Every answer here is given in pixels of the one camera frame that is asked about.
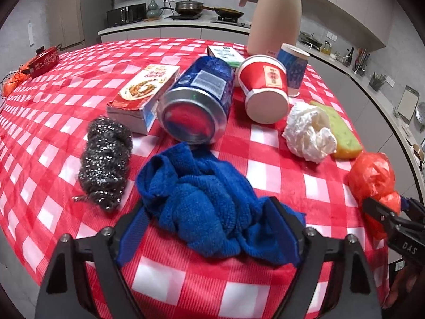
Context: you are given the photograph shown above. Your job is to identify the dark glass bottle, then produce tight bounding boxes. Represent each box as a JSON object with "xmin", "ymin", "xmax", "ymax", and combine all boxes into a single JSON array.
[{"xmin": 343, "ymin": 47, "xmax": 354, "ymax": 67}]

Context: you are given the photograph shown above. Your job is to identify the knife and utensil rack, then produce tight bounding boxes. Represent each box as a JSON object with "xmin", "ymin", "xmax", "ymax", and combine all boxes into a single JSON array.
[{"xmin": 353, "ymin": 48, "xmax": 370, "ymax": 76}]

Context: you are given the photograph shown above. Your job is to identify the gas stove top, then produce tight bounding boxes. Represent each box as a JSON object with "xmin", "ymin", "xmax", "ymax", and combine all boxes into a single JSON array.
[{"xmin": 166, "ymin": 14, "xmax": 251, "ymax": 29}]

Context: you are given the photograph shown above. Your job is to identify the lidded pot on counter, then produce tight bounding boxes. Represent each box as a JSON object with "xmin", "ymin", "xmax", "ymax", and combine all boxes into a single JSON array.
[{"xmin": 298, "ymin": 31, "xmax": 323, "ymax": 50}]

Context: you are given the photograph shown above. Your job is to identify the red white checkered tablecloth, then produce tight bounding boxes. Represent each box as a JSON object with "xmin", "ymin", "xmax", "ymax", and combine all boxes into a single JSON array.
[{"xmin": 1, "ymin": 38, "xmax": 388, "ymax": 318}]

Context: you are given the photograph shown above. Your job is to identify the blue patterned paper cup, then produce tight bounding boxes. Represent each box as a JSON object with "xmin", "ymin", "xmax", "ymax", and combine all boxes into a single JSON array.
[{"xmin": 277, "ymin": 43, "xmax": 310, "ymax": 97}]

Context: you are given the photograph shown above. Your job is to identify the right human hand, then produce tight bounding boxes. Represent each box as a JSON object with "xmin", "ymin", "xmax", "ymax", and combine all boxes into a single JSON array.
[{"xmin": 382, "ymin": 265, "xmax": 421, "ymax": 310}]

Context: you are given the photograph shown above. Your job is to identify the orange bag on table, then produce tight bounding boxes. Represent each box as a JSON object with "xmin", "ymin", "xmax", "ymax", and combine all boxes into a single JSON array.
[{"xmin": 1, "ymin": 68, "xmax": 29, "ymax": 98}]

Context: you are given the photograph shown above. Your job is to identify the white cutting board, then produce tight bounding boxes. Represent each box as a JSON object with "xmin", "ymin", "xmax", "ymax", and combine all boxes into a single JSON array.
[{"xmin": 396, "ymin": 86, "xmax": 420, "ymax": 124}]

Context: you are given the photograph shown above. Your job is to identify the steel wool scrubber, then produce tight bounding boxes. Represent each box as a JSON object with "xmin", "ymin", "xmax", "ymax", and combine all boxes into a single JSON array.
[{"xmin": 73, "ymin": 116, "xmax": 133, "ymax": 212}]

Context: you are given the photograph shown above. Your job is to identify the round metal plate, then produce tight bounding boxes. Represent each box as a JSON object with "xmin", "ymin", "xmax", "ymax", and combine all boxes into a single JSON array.
[{"xmin": 415, "ymin": 102, "xmax": 425, "ymax": 127}]

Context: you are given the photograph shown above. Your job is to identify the yellow green sponge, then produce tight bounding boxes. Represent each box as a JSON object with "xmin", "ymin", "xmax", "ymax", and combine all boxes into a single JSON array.
[{"xmin": 310, "ymin": 101, "xmax": 363, "ymax": 160}]

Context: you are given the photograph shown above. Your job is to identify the black utensil holder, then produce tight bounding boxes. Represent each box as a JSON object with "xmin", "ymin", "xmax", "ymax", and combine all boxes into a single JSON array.
[{"xmin": 369, "ymin": 72, "xmax": 387, "ymax": 91}]

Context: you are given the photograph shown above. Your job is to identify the frying pan on stove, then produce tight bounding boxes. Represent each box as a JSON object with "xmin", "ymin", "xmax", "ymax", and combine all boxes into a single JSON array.
[{"xmin": 202, "ymin": 5, "xmax": 244, "ymax": 19}]

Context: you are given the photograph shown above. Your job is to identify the crumpled white tissue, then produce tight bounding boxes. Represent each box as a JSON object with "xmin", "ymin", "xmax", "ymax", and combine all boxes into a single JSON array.
[{"xmin": 282, "ymin": 102, "xmax": 337, "ymax": 164}]

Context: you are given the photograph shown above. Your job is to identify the blue cloth rag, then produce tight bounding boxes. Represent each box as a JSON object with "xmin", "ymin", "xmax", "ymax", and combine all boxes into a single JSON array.
[{"xmin": 135, "ymin": 142, "xmax": 305, "ymax": 266}]

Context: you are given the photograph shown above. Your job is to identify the red food box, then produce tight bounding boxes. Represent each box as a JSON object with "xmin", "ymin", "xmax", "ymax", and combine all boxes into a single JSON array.
[{"xmin": 106, "ymin": 64, "xmax": 180, "ymax": 135}]

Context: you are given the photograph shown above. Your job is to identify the red small pot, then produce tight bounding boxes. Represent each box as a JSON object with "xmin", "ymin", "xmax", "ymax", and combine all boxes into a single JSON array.
[{"xmin": 27, "ymin": 43, "xmax": 62, "ymax": 78}]

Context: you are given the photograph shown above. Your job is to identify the lidded wok on stove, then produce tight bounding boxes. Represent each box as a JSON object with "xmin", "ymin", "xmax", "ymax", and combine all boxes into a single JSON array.
[{"xmin": 175, "ymin": 0, "xmax": 203, "ymax": 16}]

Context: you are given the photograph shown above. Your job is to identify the cooking oil bottle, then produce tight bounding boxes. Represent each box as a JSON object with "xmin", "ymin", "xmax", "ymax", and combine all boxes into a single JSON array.
[{"xmin": 321, "ymin": 40, "xmax": 332, "ymax": 56}]

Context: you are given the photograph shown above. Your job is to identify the white green milk carton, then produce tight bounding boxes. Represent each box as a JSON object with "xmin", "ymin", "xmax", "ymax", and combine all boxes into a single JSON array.
[{"xmin": 207, "ymin": 45, "xmax": 245, "ymax": 68}]

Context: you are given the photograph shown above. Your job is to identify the beige refrigerator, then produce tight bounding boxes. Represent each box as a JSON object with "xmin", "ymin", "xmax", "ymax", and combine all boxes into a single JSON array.
[{"xmin": 47, "ymin": 0, "xmax": 112, "ymax": 51}]

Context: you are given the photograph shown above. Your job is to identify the blue soda can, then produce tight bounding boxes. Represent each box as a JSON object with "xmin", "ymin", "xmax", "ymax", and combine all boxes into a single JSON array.
[{"xmin": 157, "ymin": 56, "xmax": 235, "ymax": 144}]

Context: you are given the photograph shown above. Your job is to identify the red paper cup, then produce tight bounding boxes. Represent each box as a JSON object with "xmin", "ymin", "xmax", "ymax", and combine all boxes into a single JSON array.
[{"xmin": 236, "ymin": 55, "xmax": 289, "ymax": 125}]

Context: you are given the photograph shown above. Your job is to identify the teal ceramic vase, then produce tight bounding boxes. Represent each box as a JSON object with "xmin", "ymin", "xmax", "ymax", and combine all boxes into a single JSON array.
[{"xmin": 146, "ymin": 0, "xmax": 161, "ymax": 19}]

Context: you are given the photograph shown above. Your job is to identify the orange plastic bag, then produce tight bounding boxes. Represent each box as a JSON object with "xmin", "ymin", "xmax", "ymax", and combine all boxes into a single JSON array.
[{"xmin": 347, "ymin": 152, "xmax": 401, "ymax": 241}]

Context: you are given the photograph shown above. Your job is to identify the pink thermos jug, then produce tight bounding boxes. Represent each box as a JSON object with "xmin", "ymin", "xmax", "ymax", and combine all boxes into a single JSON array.
[{"xmin": 239, "ymin": 0, "xmax": 302, "ymax": 57}]

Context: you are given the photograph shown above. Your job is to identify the black microwave oven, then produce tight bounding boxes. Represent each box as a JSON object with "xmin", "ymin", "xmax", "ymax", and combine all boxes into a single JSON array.
[{"xmin": 107, "ymin": 3, "xmax": 147, "ymax": 27}]

